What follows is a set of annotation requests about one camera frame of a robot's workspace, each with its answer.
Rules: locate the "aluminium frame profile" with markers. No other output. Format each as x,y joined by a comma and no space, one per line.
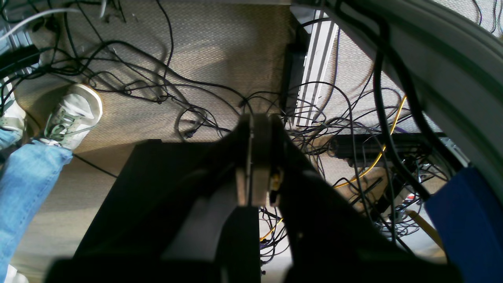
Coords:
321,40

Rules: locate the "blue jeans leg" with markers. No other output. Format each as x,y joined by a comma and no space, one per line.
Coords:
27,177

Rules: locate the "black power strip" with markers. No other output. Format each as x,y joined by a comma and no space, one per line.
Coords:
368,146

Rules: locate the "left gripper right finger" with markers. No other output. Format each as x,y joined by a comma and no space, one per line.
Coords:
330,242

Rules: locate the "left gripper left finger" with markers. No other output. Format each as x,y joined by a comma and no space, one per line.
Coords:
172,216

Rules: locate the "white sneaker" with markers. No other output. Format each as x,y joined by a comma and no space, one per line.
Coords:
75,115

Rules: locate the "blue cloth piece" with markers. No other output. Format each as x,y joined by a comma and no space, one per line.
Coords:
468,217

